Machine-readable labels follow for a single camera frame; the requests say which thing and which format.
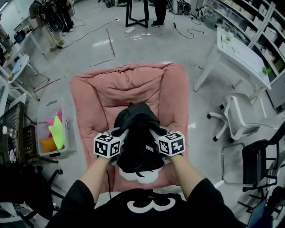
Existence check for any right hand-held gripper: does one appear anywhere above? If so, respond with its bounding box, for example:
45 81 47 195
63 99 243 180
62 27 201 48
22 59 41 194
148 126 186 165

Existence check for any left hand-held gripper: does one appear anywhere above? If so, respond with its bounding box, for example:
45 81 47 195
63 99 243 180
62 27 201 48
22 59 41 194
93 127 130 166

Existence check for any black hooded garment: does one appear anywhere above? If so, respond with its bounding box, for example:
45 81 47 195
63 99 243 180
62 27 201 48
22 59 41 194
113 102 165 178

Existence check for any pink padded armchair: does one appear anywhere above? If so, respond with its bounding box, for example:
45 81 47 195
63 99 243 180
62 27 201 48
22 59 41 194
69 63 190 192

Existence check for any person's right forearm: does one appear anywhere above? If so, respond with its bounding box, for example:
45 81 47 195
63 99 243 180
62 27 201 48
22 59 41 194
170 155 205 202

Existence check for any person's left forearm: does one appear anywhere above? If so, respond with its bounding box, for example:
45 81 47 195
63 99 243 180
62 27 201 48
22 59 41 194
79 157 116 204

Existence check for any egg-shaped white cushion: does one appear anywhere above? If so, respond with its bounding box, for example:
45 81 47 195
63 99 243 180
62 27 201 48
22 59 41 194
118 166 161 184

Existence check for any clear plastic storage bin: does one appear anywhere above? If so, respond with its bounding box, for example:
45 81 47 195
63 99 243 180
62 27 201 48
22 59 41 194
37 98 77 156

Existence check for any yellow-green star cushion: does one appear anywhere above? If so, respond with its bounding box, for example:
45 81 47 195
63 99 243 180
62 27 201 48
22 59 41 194
48 115 65 150

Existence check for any orange cushion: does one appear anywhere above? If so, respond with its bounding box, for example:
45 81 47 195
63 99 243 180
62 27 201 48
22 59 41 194
40 137 58 154

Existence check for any pink cushion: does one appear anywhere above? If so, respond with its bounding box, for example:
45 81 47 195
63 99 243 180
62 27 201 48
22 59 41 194
45 109 63 138

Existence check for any white swivel office chair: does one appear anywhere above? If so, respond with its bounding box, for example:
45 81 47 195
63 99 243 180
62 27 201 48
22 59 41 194
207 95 276 143

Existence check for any person's black printed shirt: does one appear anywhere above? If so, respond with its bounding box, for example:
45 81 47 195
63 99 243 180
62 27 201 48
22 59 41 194
45 178 245 228

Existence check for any dark brown side table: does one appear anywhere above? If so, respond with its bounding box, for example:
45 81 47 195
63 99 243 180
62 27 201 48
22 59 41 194
0 101 59 165

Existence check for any blue laptop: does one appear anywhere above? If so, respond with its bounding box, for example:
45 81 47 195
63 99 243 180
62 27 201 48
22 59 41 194
247 197 269 228

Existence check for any long white table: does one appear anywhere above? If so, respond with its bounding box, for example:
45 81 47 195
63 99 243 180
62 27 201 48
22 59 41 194
193 28 272 118

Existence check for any small white oval table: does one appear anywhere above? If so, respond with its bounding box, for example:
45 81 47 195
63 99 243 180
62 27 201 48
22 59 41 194
8 54 51 102

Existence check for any black cross-leg desk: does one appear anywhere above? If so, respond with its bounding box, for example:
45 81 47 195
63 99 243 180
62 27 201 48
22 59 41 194
125 0 149 29

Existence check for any white storage shelving rack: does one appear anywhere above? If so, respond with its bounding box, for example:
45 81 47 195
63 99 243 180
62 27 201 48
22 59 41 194
207 0 285 110

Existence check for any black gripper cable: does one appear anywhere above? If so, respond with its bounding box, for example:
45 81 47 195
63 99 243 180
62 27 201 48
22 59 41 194
106 170 112 200

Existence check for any black chrome-frame chair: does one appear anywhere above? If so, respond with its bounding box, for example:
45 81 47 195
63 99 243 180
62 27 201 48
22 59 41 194
221 126 285 192

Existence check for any black floor cable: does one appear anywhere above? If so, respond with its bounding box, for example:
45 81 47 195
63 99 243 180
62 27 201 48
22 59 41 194
173 13 208 39

